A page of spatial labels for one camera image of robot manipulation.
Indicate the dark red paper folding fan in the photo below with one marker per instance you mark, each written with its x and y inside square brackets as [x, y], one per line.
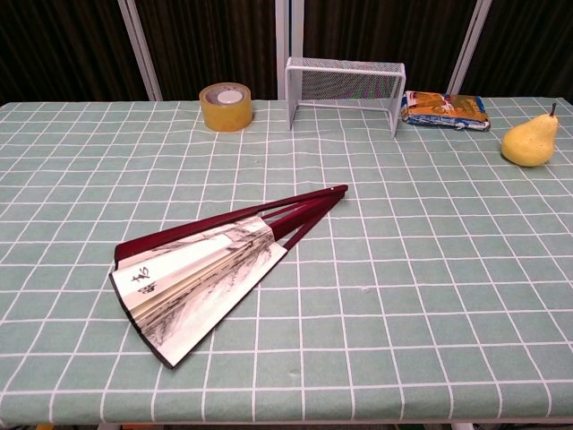
[188, 277]

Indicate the yellow packing tape roll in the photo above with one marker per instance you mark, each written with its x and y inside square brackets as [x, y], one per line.
[226, 113]

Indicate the green white checked tablecloth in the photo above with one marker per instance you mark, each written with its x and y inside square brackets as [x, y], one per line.
[403, 269]

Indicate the orange and blue snack packet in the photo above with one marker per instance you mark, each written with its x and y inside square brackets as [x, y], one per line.
[447, 109]

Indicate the yellow pear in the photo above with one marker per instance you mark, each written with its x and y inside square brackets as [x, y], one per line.
[530, 141]

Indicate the white partition frame post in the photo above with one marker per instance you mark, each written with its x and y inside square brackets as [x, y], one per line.
[470, 45]
[141, 49]
[284, 45]

